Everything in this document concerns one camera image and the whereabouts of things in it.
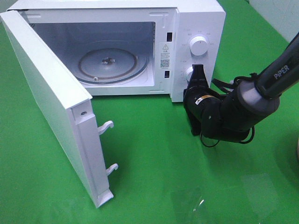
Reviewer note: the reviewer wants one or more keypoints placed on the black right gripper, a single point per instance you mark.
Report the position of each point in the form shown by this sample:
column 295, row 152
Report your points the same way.
column 197, row 97

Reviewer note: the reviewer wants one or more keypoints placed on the white microwave door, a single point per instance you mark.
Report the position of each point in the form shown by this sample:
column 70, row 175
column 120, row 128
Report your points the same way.
column 65, row 104

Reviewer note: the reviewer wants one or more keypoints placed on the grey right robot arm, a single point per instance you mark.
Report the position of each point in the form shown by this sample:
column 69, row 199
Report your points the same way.
column 231, row 116

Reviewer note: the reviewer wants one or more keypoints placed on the small white lower knob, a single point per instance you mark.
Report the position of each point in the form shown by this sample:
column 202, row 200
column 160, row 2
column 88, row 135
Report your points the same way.
column 188, row 74

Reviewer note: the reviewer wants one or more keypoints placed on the large white upper knob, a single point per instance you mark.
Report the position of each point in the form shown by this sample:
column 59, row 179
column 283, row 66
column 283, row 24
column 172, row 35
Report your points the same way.
column 198, row 45

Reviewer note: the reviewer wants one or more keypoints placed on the glass microwave turntable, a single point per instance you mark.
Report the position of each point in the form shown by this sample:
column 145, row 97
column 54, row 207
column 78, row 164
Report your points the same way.
column 109, row 62

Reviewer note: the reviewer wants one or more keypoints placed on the white microwave oven body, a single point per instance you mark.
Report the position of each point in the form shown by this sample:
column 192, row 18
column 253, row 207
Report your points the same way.
column 168, row 25

